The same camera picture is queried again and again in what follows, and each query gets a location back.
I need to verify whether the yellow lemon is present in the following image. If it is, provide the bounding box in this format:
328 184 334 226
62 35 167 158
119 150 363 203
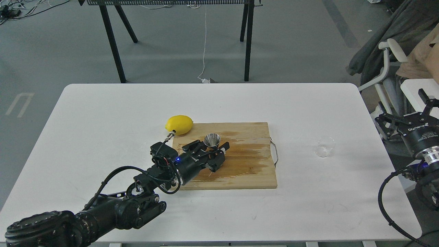
165 115 193 136

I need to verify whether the white cable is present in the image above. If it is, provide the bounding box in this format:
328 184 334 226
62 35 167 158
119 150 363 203
197 4 211 84

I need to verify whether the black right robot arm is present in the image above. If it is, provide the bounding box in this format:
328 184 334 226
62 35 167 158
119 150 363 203
375 89 439 247

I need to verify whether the black metal frame table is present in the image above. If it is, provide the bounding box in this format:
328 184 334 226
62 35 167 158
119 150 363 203
79 0 263 83

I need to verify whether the white office chair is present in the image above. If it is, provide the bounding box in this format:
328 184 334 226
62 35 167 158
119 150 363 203
357 39 439 141

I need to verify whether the clear glass cup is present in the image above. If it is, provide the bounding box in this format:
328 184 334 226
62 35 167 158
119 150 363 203
313 136 336 158

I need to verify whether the black cable bundle on floor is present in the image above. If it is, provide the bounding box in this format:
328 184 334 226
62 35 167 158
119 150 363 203
0 0 71 25

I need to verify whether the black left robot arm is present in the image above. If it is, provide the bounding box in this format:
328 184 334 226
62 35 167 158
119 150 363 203
5 130 229 247

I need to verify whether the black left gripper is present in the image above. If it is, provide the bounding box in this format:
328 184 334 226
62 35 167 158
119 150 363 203
173 140 229 186

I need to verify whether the wooden cutting board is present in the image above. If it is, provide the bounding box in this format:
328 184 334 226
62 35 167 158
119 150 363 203
172 122 277 190

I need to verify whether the grey jacket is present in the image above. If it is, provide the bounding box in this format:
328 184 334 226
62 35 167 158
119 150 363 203
345 0 439 85

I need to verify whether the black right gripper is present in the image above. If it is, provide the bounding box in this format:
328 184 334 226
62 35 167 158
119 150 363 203
375 89 439 158

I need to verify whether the steel jigger measuring cup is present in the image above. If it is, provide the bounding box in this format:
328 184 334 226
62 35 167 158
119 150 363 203
203 133 221 150

